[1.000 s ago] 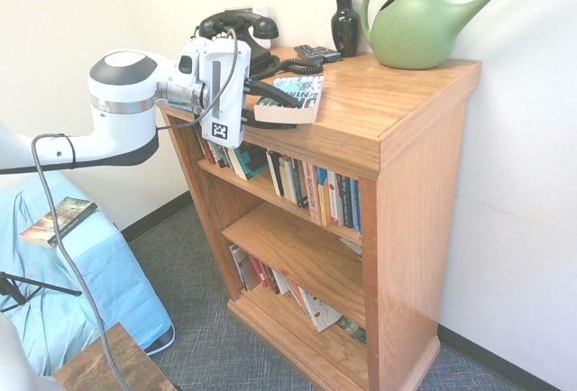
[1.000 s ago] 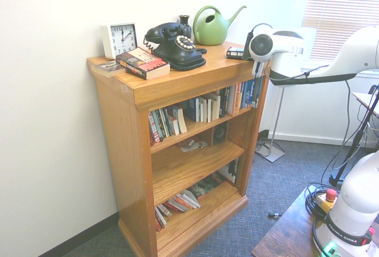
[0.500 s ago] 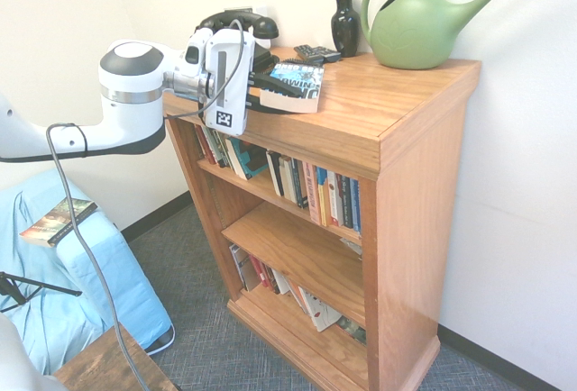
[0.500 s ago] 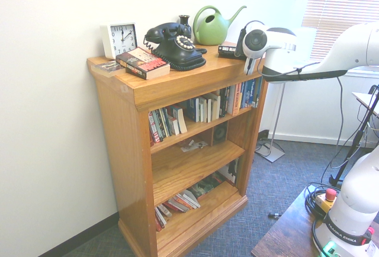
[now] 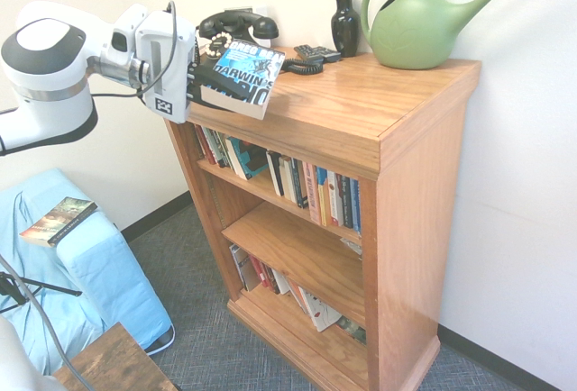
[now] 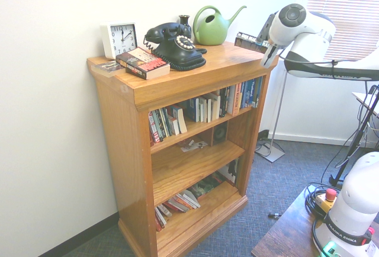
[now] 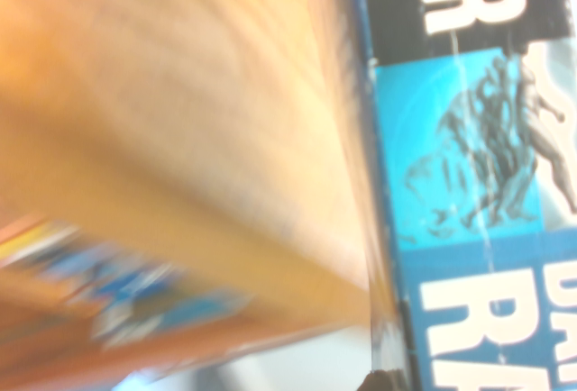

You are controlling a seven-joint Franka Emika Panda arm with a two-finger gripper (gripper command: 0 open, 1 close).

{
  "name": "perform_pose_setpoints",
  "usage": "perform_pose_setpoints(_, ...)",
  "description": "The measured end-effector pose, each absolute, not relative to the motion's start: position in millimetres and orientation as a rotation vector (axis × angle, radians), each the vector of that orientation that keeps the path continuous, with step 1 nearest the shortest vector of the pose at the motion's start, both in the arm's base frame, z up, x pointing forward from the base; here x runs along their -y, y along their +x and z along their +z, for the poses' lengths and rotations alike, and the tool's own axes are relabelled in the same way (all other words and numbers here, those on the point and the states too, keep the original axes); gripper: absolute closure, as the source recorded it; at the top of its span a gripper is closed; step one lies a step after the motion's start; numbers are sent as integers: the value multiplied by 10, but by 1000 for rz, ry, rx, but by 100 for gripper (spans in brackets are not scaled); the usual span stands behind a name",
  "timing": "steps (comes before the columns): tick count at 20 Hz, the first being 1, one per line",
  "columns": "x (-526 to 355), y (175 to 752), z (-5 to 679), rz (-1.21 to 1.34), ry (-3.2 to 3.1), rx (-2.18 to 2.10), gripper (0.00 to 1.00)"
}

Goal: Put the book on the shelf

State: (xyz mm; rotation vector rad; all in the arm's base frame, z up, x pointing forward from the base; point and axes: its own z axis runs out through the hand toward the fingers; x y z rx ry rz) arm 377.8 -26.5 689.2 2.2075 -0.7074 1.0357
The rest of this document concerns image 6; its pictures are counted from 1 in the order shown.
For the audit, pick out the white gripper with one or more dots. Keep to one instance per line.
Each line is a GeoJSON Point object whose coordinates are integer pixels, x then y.
{"type": "Point", "coordinates": [264, 61]}

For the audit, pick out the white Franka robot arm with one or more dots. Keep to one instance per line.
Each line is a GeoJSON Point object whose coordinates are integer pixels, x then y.
{"type": "Point", "coordinates": [355, 197]}

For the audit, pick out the blue Thailand guide book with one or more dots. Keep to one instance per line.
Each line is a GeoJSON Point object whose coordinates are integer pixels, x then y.
{"type": "Point", "coordinates": [251, 92]}

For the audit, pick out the yellow blue spine book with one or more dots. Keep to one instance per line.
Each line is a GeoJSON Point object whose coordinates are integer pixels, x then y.
{"type": "Point", "coordinates": [243, 97]}

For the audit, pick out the orange spine book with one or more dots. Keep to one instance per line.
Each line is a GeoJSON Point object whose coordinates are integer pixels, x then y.
{"type": "Point", "coordinates": [236, 100]}

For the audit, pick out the black spine book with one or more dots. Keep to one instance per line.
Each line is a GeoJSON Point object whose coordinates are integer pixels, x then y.
{"type": "Point", "coordinates": [224, 103]}

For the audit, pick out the cream spine book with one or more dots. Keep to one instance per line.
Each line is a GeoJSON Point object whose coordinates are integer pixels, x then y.
{"type": "Point", "coordinates": [215, 106]}

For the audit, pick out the white spine book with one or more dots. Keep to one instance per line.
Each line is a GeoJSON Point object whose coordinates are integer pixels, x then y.
{"type": "Point", "coordinates": [204, 110]}

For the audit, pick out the blue paperback book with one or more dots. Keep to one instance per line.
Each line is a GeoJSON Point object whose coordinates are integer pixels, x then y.
{"type": "Point", "coordinates": [194, 110]}

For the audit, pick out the teal cover leaning book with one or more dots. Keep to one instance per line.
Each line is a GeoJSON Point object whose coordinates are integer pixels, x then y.
{"type": "Point", "coordinates": [177, 119]}

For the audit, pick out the white book with figures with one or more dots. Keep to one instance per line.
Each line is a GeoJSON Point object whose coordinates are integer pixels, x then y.
{"type": "Point", "coordinates": [232, 171]}

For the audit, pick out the green spine book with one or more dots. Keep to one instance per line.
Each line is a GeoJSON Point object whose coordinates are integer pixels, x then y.
{"type": "Point", "coordinates": [162, 125]}

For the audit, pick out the red spine book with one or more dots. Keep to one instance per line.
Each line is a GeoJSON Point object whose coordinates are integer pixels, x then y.
{"type": "Point", "coordinates": [152, 129]}

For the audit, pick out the dark green cover book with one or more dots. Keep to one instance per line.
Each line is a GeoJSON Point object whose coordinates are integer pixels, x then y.
{"type": "Point", "coordinates": [207, 187]}

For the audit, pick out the white orange slim book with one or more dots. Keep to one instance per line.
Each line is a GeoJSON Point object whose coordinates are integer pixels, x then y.
{"type": "Point", "coordinates": [183, 201]}

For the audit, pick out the large white grey book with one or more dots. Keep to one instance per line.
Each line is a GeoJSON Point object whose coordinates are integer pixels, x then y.
{"type": "Point", "coordinates": [164, 210]}

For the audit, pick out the thin red book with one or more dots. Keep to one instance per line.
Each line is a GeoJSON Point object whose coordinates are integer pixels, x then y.
{"type": "Point", "coordinates": [159, 221]}

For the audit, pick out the green plastic watering can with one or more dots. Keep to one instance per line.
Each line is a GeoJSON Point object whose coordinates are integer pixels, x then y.
{"type": "Point", "coordinates": [210, 32]}

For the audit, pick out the small dark speaker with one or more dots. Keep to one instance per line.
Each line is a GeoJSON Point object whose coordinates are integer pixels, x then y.
{"type": "Point", "coordinates": [220, 132]}

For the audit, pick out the small black vase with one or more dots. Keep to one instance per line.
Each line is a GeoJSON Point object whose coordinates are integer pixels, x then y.
{"type": "Point", "coordinates": [184, 21]}

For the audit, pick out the black rotary telephone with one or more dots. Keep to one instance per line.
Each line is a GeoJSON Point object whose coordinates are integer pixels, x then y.
{"type": "Point", "coordinates": [177, 55]}

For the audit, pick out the window blinds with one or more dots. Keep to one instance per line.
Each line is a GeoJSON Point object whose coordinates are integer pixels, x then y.
{"type": "Point", "coordinates": [349, 2]}

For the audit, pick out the white floor lamp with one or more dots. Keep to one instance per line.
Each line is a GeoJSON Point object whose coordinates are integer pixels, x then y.
{"type": "Point", "coordinates": [271, 153]}

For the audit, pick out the white board panel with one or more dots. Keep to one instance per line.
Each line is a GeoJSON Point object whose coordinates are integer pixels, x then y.
{"type": "Point", "coordinates": [365, 98]}

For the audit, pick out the loose paper cards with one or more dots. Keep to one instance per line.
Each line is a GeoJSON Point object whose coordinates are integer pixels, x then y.
{"type": "Point", "coordinates": [192, 147]}

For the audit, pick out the thick red black paperback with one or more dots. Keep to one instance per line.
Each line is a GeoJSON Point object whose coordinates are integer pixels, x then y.
{"type": "Point", "coordinates": [142, 63]}

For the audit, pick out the red emergency stop button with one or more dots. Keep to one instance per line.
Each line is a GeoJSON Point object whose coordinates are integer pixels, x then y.
{"type": "Point", "coordinates": [330, 193]}

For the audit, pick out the white square clock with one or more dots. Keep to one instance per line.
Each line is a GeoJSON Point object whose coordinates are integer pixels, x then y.
{"type": "Point", "coordinates": [118, 39]}

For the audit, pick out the small black plug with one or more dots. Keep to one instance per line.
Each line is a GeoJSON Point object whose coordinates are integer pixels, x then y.
{"type": "Point", "coordinates": [274, 215]}

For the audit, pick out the small dark paperback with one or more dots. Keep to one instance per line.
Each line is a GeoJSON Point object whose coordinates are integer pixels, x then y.
{"type": "Point", "coordinates": [106, 67]}

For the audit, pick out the oak wooden bookshelf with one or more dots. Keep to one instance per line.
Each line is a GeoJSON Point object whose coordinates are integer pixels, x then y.
{"type": "Point", "coordinates": [127, 150]}

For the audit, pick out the dark wooden table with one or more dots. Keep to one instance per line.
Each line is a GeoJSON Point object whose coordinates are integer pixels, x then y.
{"type": "Point", "coordinates": [284, 233]}

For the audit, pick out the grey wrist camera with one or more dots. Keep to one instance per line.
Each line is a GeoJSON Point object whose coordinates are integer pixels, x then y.
{"type": "Point", "coordinates": [263, 32]}

